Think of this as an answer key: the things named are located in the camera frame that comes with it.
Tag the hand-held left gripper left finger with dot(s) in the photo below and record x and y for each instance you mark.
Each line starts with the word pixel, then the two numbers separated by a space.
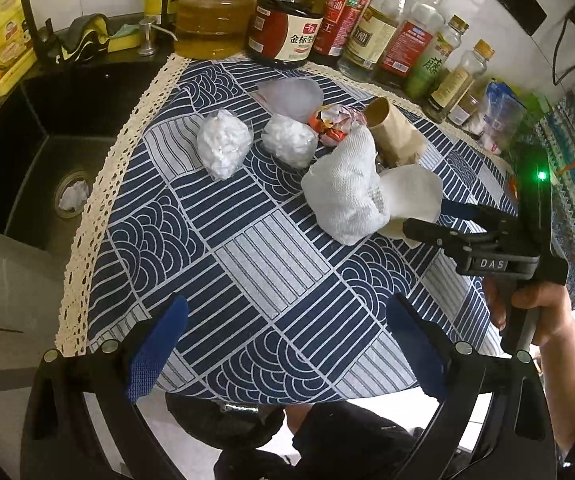
pixel 160 345

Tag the grey and yellow cloth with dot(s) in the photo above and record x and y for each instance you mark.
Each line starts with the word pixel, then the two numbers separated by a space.
pixel 85 35

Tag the translucent crumpled plastic bag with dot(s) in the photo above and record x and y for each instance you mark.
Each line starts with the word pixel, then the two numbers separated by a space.
pixel 290 97

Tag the black kitchen sink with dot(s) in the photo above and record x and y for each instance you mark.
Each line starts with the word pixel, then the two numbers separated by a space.
pixel 27 160

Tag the yellow and green sponge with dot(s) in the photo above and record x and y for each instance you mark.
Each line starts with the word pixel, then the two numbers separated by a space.
pixel 125 40

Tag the brown cardboard tube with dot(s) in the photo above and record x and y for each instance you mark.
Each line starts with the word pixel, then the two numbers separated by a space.
pixel 392 130

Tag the metal sink drain strainer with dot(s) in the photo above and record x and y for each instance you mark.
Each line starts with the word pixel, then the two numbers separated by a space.
pixel 65 180

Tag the large white plastic wad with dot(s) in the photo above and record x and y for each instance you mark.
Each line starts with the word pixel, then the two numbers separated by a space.
pixel 225 145

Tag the person's right hand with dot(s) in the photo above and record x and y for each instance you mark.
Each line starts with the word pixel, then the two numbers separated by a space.
pixel 547 310

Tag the clear bottle red blue label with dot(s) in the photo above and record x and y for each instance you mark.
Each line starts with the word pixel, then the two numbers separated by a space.
pixel 407 47

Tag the small white plastic wad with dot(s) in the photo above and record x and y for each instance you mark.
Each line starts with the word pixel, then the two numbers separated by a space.
pixel 287 140

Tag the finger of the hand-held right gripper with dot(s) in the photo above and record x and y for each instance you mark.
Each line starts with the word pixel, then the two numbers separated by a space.
pixel 460 211
pixel 432 234

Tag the large clear oil jug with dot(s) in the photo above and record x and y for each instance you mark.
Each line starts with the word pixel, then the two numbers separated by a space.
pixel 212 25

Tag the white paper sheet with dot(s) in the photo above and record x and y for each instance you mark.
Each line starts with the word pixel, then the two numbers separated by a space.
pixel 412 195

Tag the small bottle with tan cap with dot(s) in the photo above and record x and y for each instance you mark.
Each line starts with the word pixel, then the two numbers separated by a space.
pixel 450 90

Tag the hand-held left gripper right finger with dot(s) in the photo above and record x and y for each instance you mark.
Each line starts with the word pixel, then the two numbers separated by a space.
pixel 415 340

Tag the black faucet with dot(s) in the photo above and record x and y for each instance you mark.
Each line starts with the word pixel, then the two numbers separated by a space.
pixel 27 15

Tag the white paper wad in strainer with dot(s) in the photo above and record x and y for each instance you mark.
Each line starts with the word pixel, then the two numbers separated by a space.
pixel 73 197

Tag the person's dark clothing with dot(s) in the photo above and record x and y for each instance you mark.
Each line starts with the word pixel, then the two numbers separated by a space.
pixel 352 440

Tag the bottle with green label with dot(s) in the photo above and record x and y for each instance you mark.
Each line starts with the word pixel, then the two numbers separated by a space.
pixel 425 72

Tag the red and orange wrapper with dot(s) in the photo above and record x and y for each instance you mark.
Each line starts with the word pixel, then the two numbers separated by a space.
pixel 335 125

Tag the clear bottle with pale label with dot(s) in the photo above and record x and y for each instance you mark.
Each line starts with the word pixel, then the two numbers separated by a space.
pixel 367 40

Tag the dark soy sauce jug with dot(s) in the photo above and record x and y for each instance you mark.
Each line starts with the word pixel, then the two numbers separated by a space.
pixel 282 35

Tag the metal soap dispenser pump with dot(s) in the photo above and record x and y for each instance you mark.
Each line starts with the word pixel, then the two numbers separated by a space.
pixel 146 40

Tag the small spice jar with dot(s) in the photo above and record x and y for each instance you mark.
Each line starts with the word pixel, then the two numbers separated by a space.
pixel 462 107

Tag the dark bottle with red label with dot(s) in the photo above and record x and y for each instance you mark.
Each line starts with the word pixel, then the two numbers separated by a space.
pixel 340 20

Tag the yellow printed packet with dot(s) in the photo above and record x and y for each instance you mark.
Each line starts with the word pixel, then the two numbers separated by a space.
pixel 5 50

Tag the blue patterned lace-edged tablecloth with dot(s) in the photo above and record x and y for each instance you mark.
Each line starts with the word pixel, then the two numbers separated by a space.
pixel 247 280

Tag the clear plastic bag with packets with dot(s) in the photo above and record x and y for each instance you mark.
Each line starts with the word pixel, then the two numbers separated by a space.
pixel 502 115

